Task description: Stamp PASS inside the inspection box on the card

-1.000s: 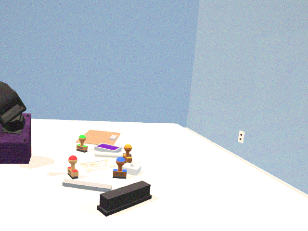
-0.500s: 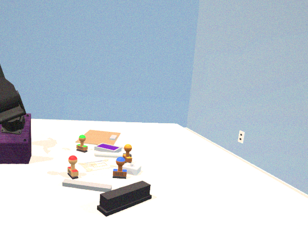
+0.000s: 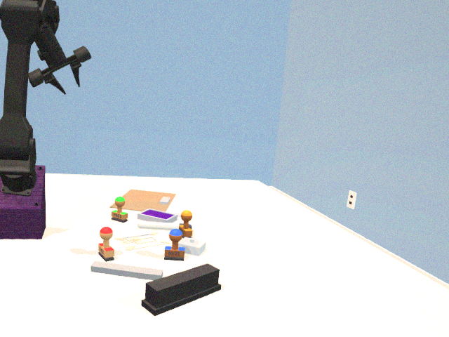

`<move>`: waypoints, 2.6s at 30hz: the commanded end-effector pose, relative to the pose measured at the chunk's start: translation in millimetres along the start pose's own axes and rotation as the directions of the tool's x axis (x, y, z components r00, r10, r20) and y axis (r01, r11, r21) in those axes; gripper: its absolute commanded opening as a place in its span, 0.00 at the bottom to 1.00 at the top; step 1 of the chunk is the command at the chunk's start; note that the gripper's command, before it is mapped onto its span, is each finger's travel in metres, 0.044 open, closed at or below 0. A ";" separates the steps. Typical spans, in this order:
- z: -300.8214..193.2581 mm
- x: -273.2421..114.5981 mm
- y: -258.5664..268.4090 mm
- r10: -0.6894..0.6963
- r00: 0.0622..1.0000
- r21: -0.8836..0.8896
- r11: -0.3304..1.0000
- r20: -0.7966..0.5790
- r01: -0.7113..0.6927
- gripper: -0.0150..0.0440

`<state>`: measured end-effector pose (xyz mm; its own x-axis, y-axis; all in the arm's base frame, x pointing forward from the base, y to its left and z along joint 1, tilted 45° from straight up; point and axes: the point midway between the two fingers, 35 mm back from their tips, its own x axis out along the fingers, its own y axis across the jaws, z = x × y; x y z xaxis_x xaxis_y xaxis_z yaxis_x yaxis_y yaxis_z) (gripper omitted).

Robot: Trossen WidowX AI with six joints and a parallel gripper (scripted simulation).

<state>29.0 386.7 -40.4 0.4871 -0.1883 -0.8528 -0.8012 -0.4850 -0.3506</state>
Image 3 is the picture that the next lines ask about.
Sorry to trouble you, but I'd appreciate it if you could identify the wooden rubber stamp with red knob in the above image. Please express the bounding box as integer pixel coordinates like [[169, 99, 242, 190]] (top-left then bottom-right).
[[98, 227, 114, 262]]

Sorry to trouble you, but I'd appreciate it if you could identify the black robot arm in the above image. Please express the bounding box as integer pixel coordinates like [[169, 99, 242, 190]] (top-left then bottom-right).
[[0, 0, 60, 197]]

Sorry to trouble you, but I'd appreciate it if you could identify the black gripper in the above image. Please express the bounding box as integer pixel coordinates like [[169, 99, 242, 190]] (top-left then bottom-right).
[[28, 40, 91, 94]]

